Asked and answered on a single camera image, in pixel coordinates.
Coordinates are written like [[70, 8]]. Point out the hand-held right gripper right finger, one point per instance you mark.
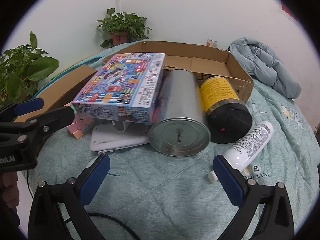
[[228, 182]]

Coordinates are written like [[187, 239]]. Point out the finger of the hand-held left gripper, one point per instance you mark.
[[27, 106], [52, 121]]

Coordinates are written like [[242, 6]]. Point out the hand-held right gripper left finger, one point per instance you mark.
[[96, 180]]

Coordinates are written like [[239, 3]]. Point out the pastel puzzle cube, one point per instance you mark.
[[80, 127]]

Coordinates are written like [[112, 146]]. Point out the white spray bottle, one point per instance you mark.
[[250, 145]]

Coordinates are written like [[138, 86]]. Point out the white rectangular device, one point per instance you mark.
[[117, 141]]

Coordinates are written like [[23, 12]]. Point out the colourful board game box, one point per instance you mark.
[[117, 85]]

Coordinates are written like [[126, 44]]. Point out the dark jar with yellow label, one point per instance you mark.
[[220, 92]]

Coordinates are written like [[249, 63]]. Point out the silver metal tin can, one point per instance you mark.
[[180, 97]]

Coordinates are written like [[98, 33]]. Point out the cardboard box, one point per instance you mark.
[[212, 65]]

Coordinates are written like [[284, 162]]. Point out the person's left hand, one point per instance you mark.
[[10, 186]]

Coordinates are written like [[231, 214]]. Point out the brown cardboard piece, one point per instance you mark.
[[57, 92]]

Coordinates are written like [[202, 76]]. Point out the large-leaf green plant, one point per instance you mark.
[[37, 65]]

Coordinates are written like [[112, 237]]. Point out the potted plant in terracotta pot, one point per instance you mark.
[[120, 23]]

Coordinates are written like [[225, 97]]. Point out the light blue puffer jacket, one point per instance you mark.
[[260, 62]]

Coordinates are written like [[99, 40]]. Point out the small can with orange label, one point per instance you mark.
[[211, 43]]

